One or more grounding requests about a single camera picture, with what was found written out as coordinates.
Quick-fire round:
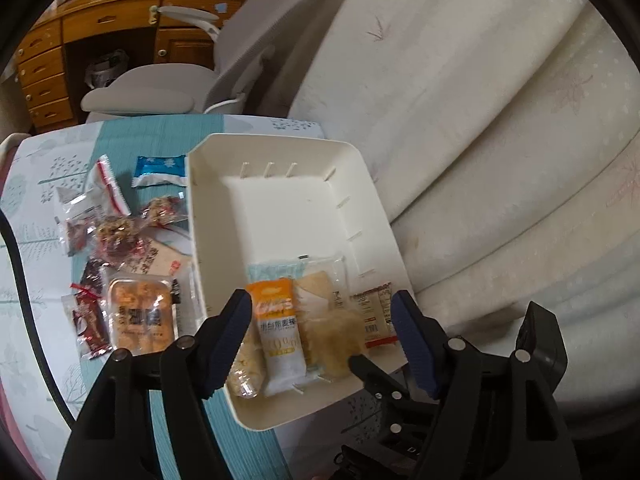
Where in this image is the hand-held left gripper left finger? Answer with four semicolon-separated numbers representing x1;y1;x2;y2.
56;289;251;480

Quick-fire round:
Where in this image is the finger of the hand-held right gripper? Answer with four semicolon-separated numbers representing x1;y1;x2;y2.
348;354;441;443
517;301;569;397

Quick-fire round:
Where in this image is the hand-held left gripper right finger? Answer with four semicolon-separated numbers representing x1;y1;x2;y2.
391;290;583;480

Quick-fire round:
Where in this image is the brown paper cracker packet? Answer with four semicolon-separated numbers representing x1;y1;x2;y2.
122;237;195;286

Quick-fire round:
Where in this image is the white plastic tray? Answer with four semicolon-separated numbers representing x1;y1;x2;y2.
185;132;416;433

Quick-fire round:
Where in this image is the clear packet of pale puffs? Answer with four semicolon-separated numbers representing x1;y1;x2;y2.
225;337;266;401

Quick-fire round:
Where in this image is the orange and white bar packet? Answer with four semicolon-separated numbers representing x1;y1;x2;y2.
245;277;308;398

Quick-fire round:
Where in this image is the brown label snack packet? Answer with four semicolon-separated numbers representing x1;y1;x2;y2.
350;282;401;348

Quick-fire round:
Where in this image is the clear packet of fluffy snack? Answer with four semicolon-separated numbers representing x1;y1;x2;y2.
302;310;368;378

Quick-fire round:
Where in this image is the pale blue snack packet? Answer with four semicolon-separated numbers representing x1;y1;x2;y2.
247;261;301;286

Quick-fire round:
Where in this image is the orange pastry tray packet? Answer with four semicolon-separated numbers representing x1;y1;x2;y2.
100;276;182;356

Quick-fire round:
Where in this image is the clear packet of pale crackers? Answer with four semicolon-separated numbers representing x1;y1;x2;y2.
292;255;351;321

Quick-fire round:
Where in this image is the dark red snack packet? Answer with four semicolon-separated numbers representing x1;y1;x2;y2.
80;259;107;293
62;287;113;361

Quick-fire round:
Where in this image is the small nut cluster packet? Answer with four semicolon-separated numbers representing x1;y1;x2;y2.
139;192;190;228

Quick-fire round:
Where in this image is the large nut cluster packet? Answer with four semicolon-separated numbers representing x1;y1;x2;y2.
92;214;148;263

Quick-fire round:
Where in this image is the blue snowflake snack packet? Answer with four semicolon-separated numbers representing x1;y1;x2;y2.
131;155;188;189

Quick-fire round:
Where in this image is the clear packet of dark snack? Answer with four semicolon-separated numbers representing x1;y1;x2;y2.
54;187;103;257

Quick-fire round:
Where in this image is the red and white striped packet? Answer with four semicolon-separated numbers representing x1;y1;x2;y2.
95;154;132;216

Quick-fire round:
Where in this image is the white quilted mattress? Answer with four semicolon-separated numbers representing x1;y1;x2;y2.
287;0;640;411

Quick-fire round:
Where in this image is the teal leaf printed tablecloth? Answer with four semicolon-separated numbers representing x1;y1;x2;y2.
0;112;401;480

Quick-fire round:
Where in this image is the black bag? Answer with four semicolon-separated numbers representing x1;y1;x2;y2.
85;50;128;88

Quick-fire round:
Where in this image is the grey office chair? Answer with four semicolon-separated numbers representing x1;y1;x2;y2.
80;0;351;123

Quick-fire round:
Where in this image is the wooden desk with drawers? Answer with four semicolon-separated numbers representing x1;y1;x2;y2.
12;0;251;133

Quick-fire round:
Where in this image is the black cable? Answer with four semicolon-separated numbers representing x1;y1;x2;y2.
0;210;81;421

